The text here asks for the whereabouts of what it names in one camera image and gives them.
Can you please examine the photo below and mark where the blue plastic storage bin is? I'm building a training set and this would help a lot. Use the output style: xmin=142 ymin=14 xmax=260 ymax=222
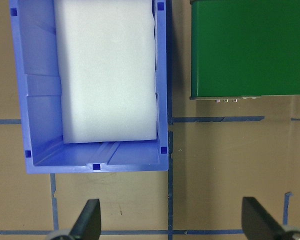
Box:
xmin=8 ymin=0 xmax=172 ymax=175

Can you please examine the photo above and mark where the white foam pad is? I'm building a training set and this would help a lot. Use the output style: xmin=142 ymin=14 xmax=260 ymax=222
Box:
xmin=53 ymin=0 xmax=159 ymax=145

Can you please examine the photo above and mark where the green conveyor belt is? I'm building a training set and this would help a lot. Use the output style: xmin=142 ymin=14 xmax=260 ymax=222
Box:
xmin=188 ymin=0 xmax=300 ymax=104

